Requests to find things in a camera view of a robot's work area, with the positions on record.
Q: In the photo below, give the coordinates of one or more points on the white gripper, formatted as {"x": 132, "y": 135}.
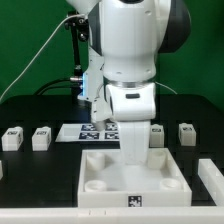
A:
{"x": 132, "y": 111}

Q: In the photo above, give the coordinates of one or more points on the white square tabletop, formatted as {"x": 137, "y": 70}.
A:
{"x": 106, "y": 181}

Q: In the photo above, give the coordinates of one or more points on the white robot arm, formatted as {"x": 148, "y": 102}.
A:
{"x": 125, "y": 37}

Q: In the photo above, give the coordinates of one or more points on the white marker sheet with tags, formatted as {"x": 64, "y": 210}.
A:
{"x": 87, "y": 132}

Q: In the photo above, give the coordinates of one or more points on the white part at left edge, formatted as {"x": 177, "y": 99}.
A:
{"x": 1, "y": 170}

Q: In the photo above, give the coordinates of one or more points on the black camera on stand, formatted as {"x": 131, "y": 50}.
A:
{"x": 78, "y": 26}

